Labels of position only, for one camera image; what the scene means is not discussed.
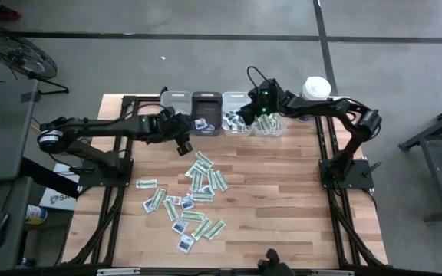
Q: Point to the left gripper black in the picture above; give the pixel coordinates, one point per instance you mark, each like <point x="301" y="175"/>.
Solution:
<point x="173" y="126"/>

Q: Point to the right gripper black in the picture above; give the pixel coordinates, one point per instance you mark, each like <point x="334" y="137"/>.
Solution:
<point x="267" y="97"/>

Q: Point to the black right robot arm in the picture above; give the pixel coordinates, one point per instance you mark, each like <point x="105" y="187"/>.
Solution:
<point x="332" y="109"/>

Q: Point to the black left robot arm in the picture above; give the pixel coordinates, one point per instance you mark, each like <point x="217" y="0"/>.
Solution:
<point x="90" y="130"/>

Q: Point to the light grey plastic bin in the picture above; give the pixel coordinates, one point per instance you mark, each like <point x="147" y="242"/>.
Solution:
<point x="177" y="99"/>

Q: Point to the white plastic bin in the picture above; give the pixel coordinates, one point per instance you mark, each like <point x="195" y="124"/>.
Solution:
<point x="232" y="100"/>

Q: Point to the clear plastic bin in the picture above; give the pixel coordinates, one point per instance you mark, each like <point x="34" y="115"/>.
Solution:
<point x="269" y="133"/>

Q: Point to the dark grey plastic bin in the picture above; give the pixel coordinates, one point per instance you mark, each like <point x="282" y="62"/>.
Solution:
<point x="207" y="105"/>

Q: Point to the disinfecting wipes canister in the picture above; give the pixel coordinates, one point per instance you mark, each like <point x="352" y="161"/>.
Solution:
<point x="315" y="88"/>

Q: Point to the white packet red print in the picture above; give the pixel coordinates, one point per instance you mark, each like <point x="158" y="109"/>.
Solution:
<point x="173" y="199"/>

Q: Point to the black desk support beam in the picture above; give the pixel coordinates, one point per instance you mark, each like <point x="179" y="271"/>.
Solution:
<point x="48" y="178"/>

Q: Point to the white printed cardboard box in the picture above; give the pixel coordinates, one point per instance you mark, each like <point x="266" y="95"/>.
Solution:
<point x="58" y="199"/>

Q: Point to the white and blue can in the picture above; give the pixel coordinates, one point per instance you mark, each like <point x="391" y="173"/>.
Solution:
<point x="36" y="214"/>

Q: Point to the grey desk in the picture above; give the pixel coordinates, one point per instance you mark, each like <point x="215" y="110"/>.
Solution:
<point x="10" y="260"/>
<point x="2" y="126"/>

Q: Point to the black floor fan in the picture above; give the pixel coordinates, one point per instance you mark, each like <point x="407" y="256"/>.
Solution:
<point x="17" y="53"/>

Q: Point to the grey metal side table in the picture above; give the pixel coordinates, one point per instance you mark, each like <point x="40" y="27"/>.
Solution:
<point x="434" y="172"/>

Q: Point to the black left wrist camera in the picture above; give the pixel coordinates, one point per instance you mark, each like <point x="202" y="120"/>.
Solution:
<point x="184" y="148"/>

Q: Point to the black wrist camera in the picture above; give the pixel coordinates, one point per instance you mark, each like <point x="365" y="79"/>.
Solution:
<point x="246" y="114"/>
<point x="184" y="148"/>

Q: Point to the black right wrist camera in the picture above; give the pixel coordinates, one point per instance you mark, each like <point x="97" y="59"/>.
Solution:
<point x="246" y="114"/>

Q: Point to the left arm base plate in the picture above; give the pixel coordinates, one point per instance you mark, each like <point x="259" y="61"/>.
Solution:
<point x="90" y="180"/>

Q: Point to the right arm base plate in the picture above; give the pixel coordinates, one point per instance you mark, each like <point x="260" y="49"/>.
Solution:
<point x="361" y="180"/>

